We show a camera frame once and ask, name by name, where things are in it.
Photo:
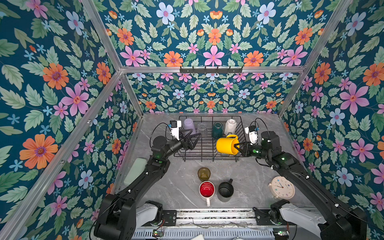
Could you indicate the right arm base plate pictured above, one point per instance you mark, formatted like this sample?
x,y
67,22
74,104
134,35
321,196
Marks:
x,y
268,217

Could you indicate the white mug red interior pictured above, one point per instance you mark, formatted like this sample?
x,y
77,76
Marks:
x,y
207,191

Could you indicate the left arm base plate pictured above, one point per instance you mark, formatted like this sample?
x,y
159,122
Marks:
x,y
166,218

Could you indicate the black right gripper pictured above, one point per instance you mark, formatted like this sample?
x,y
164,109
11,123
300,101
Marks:
x,y
245,149

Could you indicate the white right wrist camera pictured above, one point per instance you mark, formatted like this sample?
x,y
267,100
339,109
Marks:
x,y
253,134

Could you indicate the clear drinking glass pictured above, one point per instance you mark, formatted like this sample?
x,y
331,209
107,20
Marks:
x,y
203,129

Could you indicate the black wire dish rack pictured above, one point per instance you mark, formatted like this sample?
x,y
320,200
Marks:
x,y
205,149

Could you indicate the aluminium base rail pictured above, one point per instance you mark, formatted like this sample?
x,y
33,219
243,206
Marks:
x,y
146,216

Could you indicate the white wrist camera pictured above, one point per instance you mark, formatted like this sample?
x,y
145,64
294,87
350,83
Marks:
x,y
253,134
175,126

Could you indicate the dark wall hook rail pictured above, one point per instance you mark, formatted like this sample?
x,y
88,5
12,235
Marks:
x,y
211,70

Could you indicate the green mug cream interior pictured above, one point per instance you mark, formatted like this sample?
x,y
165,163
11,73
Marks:
x,y
217,130

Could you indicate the black mug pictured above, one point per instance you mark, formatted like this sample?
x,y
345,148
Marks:
x,y
225,191

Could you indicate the round pink wall clock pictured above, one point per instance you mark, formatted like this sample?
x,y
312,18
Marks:
x,y
281,188

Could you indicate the olive textured glass tumbler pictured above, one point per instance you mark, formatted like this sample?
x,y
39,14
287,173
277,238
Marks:
x,y
204,174

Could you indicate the white ceramic mug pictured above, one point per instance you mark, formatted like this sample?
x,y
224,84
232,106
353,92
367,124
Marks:
x,y
230,127

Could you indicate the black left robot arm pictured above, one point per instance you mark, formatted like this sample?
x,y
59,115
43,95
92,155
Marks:
x,y
117,218

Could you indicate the pale green sponge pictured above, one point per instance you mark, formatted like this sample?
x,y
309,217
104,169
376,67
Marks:
x,y
137,168

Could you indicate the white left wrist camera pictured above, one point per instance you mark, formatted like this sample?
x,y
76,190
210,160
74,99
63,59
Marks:
x,y
175,126

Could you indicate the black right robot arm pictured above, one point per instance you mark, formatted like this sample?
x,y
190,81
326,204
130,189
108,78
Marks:
x,y
336,219

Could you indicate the yellow mug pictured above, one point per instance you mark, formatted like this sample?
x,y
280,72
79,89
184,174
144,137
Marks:
x,y
227,145

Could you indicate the lilac plastic cup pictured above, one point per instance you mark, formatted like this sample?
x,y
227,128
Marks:
x,y
188,124

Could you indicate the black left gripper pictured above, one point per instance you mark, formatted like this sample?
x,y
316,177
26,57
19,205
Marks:
x,y
188,145

